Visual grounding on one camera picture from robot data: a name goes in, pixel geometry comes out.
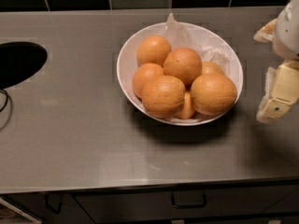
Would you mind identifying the dark drawer front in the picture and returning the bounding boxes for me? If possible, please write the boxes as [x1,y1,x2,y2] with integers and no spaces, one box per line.
[76,186,299,223]

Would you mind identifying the black cable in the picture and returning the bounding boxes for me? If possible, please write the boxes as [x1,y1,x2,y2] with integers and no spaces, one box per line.
[0,89,10,113]

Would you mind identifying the black drawer handle centre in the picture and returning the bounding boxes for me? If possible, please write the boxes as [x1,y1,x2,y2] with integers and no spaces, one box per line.
[171,190,207,209]

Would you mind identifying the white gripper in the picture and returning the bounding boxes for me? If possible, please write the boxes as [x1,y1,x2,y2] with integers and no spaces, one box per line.
[253,0,299,123]

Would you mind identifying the white paper liner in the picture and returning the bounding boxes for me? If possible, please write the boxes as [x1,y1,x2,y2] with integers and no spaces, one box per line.
[165,13,230,75]

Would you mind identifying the black round object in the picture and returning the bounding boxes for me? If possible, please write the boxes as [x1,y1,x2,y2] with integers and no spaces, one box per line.
[0,41,48,89]

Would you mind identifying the black drawer handle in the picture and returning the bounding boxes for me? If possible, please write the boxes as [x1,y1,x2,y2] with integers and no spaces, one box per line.
[171,190,207,209]
[44,194,63,215]

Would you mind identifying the black drawer handle left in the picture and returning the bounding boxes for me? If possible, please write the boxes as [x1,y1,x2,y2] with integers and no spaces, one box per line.
[44,194,63,215]

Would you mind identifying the orange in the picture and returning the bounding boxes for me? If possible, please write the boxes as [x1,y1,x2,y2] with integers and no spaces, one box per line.
[142,76,185,119]
[136,35,172,66]
[176,91,195,119]
[132,63,164,99]
[164,48,202,86]
[190,73,237,116]
[202,62,224,75]

